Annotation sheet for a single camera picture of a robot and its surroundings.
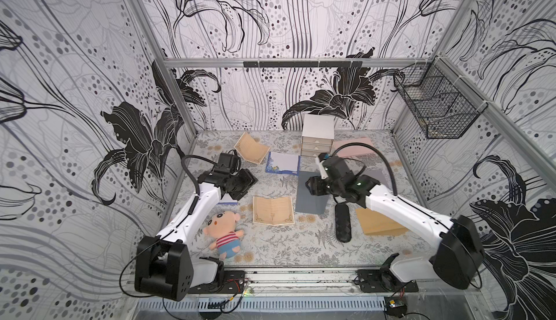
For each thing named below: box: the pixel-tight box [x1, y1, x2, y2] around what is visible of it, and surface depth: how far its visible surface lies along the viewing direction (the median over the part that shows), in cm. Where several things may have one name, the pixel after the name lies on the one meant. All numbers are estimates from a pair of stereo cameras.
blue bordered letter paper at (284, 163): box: [264, 151, 302, 176], surface depth 107 cm
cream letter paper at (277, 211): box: [252, 195, 296, 226], surface depth 91 cm
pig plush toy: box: [202, 211, 244, 260], surface depth 80 cm
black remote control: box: [334, 202, 352, 243], surface depth 85 cm
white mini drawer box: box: [300, 113, 336, 158], surface depth 106 cm
